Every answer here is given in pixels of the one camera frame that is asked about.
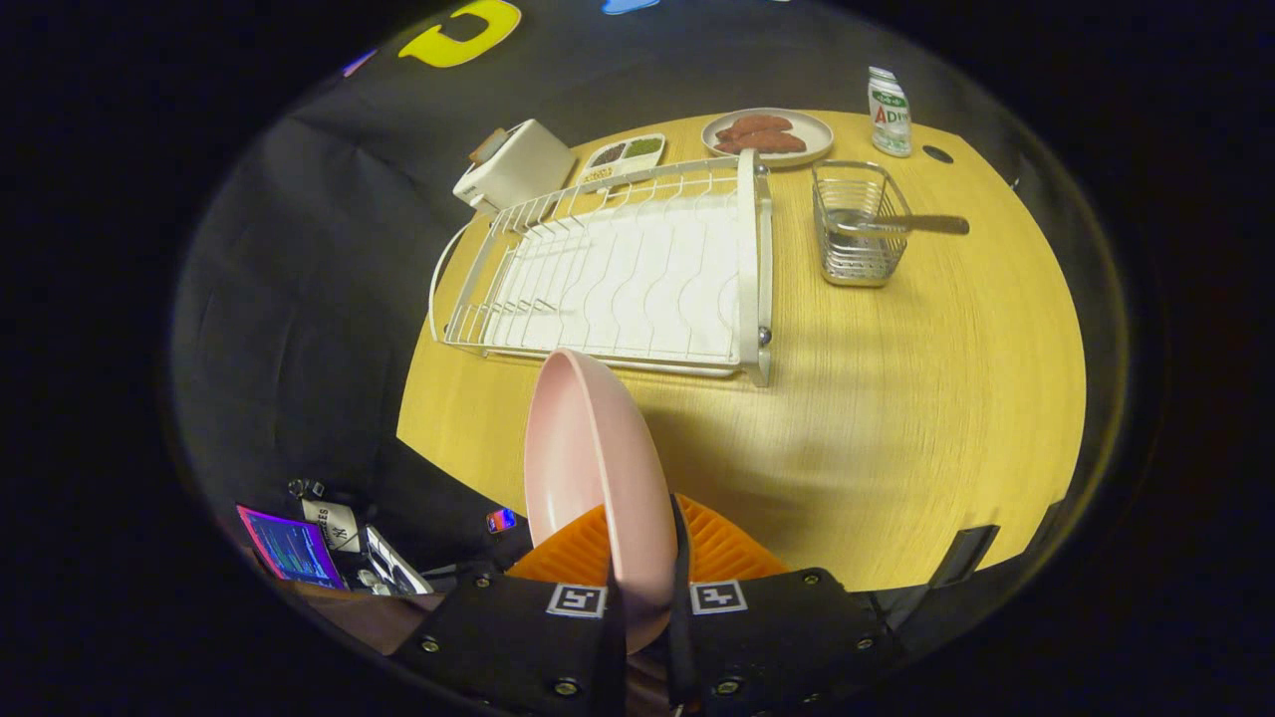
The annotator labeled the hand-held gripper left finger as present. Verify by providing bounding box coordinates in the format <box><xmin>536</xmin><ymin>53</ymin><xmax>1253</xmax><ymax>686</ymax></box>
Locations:
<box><xmin>388</xmin><ymin>503</ymin><xmax>628</xmax><ymax>717</ymax></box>

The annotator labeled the metal wire basket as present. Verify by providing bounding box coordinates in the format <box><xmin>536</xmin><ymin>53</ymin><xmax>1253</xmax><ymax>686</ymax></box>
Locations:
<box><xmin>811</xmin><ymin>159</ymin><xmax>912</xmax><ymax>289</ymax></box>

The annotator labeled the white toaster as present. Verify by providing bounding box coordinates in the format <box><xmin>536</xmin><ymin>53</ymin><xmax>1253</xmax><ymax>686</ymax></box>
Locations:
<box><xmin>452</xmin><ymin>119</ymin><xmax>577</xmax><ymax>212</ymax></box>

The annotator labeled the laptop screen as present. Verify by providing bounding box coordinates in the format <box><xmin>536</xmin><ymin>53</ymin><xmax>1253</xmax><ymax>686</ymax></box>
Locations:
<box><xmin>236</xmin><ymin>505</ymin><xmax>348</xmax><ymax>591</ymax></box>

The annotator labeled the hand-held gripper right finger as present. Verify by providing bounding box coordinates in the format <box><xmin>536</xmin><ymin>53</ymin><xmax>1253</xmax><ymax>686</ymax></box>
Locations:
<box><xmin>668</xmin><ymin>493</ymin><xmax>903</xmax><ymax>717</ymax></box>

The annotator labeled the black flat bar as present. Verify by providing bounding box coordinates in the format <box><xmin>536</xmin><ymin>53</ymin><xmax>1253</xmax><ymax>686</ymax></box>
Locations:
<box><xmin>929</xmin><ymin>525</ymin><xmax>1000</xmax><ymax>589</ymax></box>

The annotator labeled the pink plate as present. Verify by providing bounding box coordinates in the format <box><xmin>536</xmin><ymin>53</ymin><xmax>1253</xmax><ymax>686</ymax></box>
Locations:
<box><xmin>523</xmin><ymin>349</ymin><xmax>680</xmax><ymax>656</ymax></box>

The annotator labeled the white drink bottle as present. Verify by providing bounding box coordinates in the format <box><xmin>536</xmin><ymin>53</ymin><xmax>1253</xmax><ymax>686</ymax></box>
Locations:
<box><xmin>867</xmin><ymin>66</ymin><xmax>913</xmax><ymax>158</ymax></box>

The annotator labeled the white wire dish rack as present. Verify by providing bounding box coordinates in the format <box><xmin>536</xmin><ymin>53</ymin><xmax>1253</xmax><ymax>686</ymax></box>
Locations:
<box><xmin>428</xmin><ymin>149</ymin><xmax>776</xmax><ymax>387</ymax></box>

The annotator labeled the white two-compartment condiment tray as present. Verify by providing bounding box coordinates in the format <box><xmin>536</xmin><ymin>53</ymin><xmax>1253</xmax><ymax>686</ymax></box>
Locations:
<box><xmin>576</xmin><ymin>133</ymin><xmax>668</xmax><ymax>188</ymax></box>

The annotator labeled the metal spoon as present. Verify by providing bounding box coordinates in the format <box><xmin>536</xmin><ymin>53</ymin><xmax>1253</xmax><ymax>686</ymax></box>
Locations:
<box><xmin>835</xmin><ymin>212</ymin><xmax>971</xmax><ymax>238</ymax></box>

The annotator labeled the red meat slice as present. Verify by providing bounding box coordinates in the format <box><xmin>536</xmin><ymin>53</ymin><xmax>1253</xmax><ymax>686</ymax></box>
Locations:
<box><xmin>716</xmin><ymin>115</ymin><xmax>795</xmax><ymax>139</ymax></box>
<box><xmin>714</xmin><ymin>132</ymin><xmax>809</xmax><ymax>155</ymax></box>

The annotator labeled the beige round plate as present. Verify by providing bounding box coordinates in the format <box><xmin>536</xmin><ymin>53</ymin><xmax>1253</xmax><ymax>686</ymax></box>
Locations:
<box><xmin>701</xmin><ymin>108</ymin><xmax>836</xmax><ymax>168</ymax></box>

